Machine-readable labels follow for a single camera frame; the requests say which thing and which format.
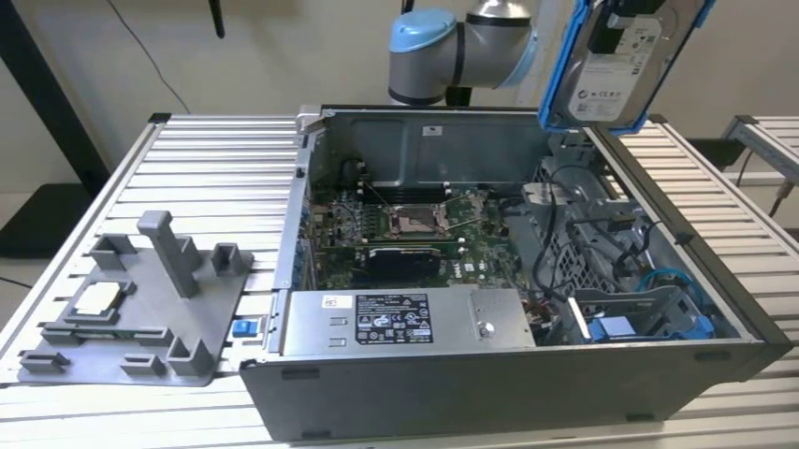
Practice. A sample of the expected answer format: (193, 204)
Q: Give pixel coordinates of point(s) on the grey metal disk bay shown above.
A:
(624, 299)

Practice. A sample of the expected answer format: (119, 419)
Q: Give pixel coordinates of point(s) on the silver power supply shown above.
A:
(312, 327)

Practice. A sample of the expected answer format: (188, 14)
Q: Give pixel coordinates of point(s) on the grey parts rack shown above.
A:
(156, 327)

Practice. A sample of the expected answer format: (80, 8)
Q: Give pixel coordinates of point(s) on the black RAM slot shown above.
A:
(408, 189)

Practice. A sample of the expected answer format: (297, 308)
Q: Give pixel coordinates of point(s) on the blue plastic bay clip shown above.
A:
(611, 327)

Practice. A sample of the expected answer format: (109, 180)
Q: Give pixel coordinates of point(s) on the black graphics card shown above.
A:
(403, 266)

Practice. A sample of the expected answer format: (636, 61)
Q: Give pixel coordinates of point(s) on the silver CPU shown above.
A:
(97, 299)

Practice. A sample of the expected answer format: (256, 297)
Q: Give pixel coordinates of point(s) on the black chair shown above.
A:
(715, 152)

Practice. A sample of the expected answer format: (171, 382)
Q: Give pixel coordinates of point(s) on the blue case latch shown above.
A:
(243, 327)

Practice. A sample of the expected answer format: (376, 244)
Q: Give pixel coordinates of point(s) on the CPU socket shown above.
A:
(415, 224)

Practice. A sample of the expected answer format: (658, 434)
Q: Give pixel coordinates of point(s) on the thin metal locking lever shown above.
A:
(379, 194)

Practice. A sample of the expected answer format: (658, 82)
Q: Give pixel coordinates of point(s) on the black hanging stick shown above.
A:
(216, 18)

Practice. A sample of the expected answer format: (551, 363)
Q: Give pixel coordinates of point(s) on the hard disk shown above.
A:
(615, 79)

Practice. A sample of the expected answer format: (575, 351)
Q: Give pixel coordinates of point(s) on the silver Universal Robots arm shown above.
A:
(431, 61)

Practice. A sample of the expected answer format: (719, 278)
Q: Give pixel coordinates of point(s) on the green motherboard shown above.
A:
(487, 252)

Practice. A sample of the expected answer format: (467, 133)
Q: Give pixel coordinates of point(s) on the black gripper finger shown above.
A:
(606, 39)

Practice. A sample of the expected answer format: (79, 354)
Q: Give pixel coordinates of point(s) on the metal slat side table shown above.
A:
(774, 135)

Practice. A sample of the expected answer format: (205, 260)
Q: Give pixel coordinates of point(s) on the green RAM stick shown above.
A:
(119, 334)

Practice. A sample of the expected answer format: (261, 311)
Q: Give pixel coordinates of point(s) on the open black PC case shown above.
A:
(436, 402)

